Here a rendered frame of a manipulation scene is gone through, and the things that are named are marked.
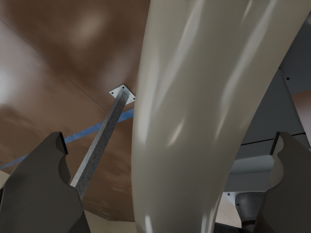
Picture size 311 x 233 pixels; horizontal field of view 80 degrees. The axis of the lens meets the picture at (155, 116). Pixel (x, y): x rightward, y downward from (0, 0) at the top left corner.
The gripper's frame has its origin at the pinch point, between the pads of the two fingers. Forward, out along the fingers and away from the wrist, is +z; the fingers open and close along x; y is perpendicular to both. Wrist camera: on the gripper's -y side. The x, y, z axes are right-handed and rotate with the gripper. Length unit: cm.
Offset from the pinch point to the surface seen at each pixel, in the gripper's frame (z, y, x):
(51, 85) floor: 167, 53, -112
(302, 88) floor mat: 117, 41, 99
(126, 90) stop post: 149, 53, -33
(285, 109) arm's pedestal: 51, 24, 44
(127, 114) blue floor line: 163, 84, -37
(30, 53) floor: 156, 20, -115
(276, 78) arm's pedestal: 68, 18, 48
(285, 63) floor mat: 114, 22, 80
